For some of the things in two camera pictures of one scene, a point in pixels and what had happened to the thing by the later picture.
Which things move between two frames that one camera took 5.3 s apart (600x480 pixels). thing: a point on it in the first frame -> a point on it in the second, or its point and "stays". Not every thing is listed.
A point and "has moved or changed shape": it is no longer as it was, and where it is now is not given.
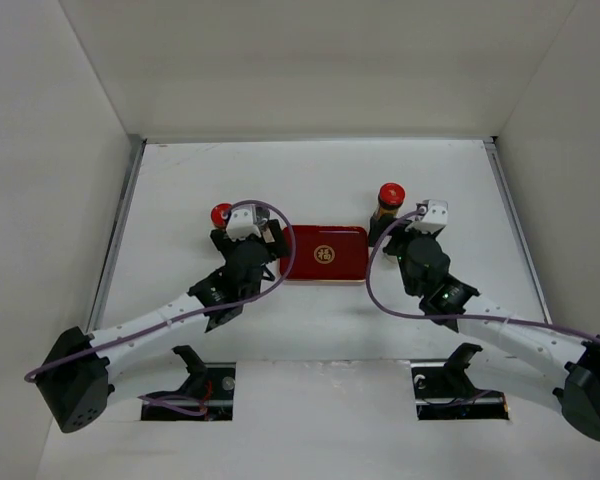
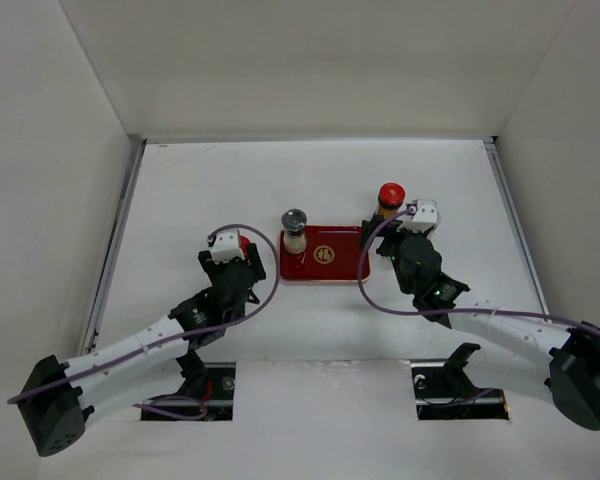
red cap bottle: (220, 214) has moved or changed shape
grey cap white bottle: (261, 213) -> (294, 221)
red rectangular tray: (324, 254) stays
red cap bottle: (390, 197) stays
